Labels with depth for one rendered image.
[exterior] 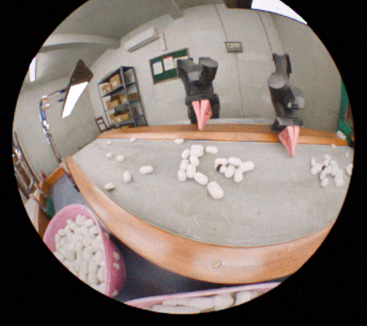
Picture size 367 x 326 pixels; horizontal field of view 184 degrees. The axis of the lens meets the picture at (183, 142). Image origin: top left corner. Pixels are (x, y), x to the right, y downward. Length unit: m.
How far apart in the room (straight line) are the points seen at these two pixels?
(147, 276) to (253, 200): 0.25
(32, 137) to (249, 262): 4.59
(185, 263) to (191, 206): 0.11
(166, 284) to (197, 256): 0.13
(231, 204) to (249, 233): 0.06
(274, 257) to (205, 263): 0.09
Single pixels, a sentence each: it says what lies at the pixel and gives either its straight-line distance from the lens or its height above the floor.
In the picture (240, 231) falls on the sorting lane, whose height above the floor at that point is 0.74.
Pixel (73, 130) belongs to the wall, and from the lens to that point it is 4.56.
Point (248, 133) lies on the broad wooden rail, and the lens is 0.38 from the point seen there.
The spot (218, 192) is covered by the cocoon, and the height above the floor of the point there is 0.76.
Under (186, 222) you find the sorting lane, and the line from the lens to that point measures 0.19.
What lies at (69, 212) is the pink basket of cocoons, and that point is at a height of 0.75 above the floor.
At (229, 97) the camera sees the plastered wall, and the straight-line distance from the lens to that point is 2.23.
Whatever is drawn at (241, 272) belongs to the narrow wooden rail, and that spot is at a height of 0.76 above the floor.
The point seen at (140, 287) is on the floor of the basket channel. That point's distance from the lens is 0.29.
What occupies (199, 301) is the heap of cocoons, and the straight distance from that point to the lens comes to 0.19.
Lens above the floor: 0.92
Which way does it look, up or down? 27 degrees down
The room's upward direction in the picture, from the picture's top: 11 degrees counter-clockwise
